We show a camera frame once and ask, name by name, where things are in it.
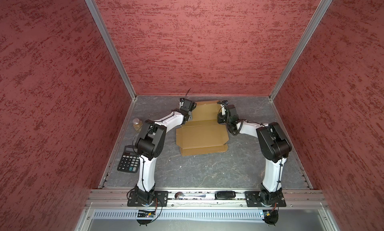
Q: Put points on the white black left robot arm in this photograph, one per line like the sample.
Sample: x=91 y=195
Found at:
x=150 y=144

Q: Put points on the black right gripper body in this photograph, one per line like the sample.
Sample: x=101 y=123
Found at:
x=223 y=119

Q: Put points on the glass jar with lid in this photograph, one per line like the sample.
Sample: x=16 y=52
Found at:
x=137 y=124

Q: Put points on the black calculator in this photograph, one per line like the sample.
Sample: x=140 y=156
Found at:
x=130 y=161

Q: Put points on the aluminium corner post right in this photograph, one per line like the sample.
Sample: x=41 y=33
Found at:
x=305 y=38

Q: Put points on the black car key fob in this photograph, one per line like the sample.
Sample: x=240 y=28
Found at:
x=225 y=195

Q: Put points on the brown cardboard box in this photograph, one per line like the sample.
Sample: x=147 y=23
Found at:
x=203 y=134

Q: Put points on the aluminium corner post left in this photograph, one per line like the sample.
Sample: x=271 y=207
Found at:
x=92 y=6

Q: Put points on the aluminium corner post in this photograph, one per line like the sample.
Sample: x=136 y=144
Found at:
x=305 y=38
x=92 y=6

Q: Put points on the aluminium front rail frame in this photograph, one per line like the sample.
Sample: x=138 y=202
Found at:
x=111 y=203

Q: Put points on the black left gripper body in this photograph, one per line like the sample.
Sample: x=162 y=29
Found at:
x=190 y=117

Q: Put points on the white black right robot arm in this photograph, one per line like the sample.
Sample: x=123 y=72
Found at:
x=275 y=148

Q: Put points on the metal spoon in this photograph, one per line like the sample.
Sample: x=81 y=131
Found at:
x=181 y=195

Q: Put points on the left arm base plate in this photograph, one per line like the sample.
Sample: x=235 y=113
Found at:
x=153 y=199

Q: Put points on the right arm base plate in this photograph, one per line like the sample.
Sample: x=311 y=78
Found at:
x=265 y=199

